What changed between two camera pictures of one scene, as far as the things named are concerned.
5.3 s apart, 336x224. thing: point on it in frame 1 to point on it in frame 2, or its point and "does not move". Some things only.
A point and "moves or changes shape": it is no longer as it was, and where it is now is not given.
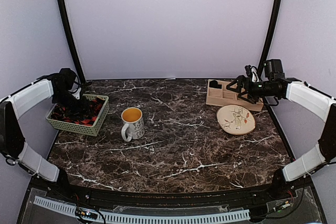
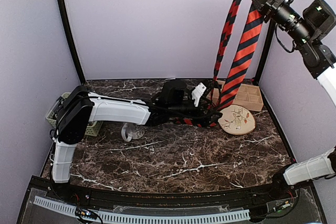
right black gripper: [247, 81] to [270, 2]
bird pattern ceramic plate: [235, 119] does not move
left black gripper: [82, 108] to [205, 120]
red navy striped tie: [85, 112] moves or changes shape
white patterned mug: [133, 117] does not move
